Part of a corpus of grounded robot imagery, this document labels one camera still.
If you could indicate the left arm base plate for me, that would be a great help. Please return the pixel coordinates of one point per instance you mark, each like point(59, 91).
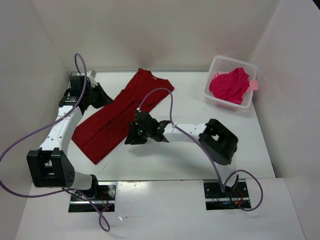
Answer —
point(103, 197)

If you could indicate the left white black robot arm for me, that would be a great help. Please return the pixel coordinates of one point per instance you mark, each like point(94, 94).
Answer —
point(49, 165)

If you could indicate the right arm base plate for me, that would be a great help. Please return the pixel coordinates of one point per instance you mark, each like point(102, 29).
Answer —
point(217, 200)

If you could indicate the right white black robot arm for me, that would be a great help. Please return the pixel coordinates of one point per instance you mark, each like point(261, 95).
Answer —
point(217, 141)

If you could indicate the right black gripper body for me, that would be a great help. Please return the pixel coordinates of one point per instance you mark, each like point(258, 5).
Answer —
point(147, 132)

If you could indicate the pink paper tag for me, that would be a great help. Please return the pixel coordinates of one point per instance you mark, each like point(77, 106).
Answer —
point(253, 85)

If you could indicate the dark red t shirt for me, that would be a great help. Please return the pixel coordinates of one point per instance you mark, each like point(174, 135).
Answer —
point(99, 134)

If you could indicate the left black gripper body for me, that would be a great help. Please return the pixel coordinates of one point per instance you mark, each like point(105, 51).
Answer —
point(92, 95)

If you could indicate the white plastic basket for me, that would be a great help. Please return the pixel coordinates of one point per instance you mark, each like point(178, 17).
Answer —
point(222, 64)

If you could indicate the pink t shirt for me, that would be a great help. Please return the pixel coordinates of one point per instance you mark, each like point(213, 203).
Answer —
point(231, 86)

